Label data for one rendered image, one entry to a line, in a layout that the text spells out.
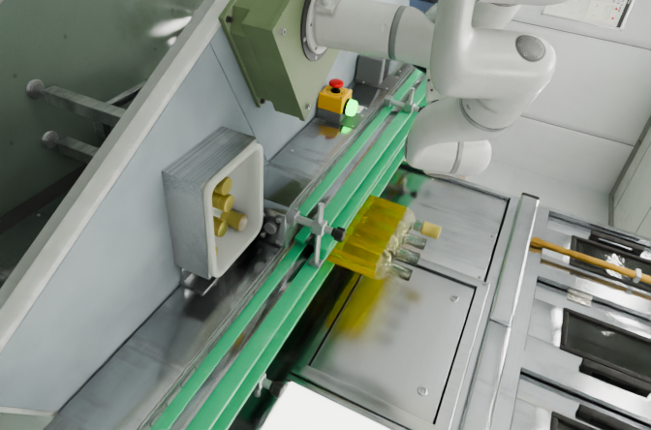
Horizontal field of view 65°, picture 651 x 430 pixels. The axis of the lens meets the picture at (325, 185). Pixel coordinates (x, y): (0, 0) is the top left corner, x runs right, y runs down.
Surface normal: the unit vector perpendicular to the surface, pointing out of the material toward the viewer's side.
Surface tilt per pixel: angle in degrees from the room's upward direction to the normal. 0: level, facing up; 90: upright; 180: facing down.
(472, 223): 90
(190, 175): 90
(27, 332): 0
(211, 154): 90
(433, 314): 90
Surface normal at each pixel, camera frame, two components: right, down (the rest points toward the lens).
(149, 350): 0.07, -0.80
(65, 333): 0.90, 0.31
